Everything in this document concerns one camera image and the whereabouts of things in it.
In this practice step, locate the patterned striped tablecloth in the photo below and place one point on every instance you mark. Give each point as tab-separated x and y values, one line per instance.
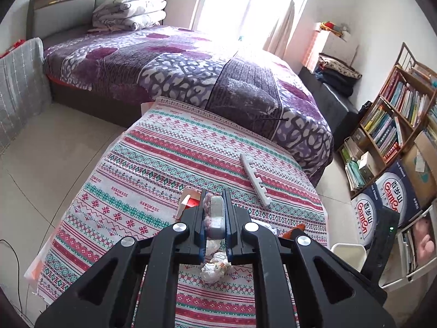
136	186

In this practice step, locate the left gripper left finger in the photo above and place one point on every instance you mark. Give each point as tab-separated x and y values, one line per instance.
192	248

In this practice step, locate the red crushed cigarette box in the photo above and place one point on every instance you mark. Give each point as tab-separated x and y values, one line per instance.
188	199

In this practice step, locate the brown cardboard box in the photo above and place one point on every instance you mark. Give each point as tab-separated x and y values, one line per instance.
420	165

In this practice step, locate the purple patterned bed quilt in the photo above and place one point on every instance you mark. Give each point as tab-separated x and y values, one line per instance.
111	74

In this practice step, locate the dark storage bench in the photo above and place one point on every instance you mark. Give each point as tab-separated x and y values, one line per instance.
340	114

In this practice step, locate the grey checked covered chair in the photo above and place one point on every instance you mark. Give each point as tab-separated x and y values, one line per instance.
25	90

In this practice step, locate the lower blue Ganten box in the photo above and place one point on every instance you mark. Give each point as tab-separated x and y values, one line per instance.
366	206

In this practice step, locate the white trash bin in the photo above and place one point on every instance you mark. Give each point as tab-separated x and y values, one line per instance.
353	254

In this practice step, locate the wooden bookshelf with books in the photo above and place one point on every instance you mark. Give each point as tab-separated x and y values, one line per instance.
404	106

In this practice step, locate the white magazine rack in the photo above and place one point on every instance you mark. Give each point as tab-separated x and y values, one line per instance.
414	252

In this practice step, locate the dark bed headboard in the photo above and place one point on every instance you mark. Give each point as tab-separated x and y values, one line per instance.
46	18

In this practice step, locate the folded clothes pile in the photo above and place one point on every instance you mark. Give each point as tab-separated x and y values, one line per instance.
337	74

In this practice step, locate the blue ganten box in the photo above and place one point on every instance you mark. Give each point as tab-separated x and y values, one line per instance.
396	192
366	206

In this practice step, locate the window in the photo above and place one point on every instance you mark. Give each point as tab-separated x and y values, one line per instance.
246	21

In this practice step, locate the white tissue ball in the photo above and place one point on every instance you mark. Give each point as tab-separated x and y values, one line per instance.
216	268

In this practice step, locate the white notched plastic strip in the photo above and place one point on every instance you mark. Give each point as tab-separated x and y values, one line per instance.
256	182

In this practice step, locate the pink sheer curtain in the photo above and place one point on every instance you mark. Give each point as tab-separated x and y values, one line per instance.
281	32

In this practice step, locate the white cabinet with items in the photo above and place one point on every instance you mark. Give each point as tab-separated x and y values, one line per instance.
326	42

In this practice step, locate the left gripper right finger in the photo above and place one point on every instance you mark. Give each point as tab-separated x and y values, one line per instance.
238	252

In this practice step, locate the folded grey white duvet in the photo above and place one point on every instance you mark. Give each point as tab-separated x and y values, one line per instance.
128	14

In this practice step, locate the upper blue Ganten box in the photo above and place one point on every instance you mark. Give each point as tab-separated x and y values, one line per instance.
396	192

